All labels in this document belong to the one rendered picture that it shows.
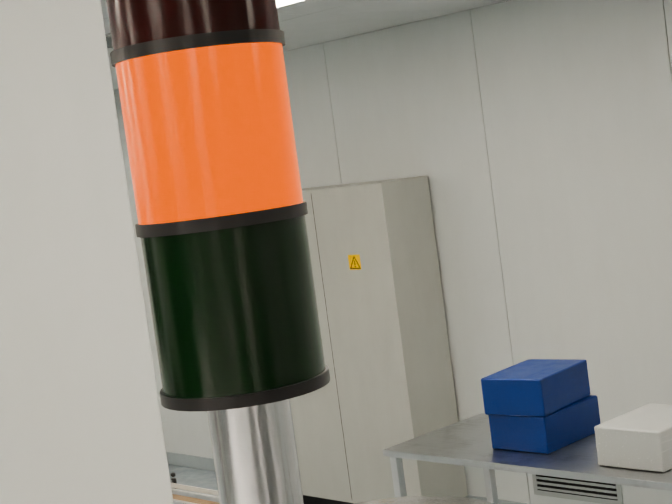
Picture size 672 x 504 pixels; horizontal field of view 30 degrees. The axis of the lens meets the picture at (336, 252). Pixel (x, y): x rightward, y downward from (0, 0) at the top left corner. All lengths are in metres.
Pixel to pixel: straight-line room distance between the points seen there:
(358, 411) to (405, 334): 0.64
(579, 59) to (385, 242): 1.51
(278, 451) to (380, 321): 6.97
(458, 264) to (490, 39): 1.33
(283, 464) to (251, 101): 0.11
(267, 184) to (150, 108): 0.04
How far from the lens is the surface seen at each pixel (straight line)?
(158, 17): 0.35
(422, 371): 7.39
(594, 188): 6.76
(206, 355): 0.35
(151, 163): 0.35
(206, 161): 0.35
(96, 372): 2.01
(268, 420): 0.37
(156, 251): 0.36
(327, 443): 7.92
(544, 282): 7.04
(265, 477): 0.37
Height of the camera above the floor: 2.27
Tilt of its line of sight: 5 degrees down
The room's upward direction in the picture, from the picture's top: 8 degrees counter-clockwise
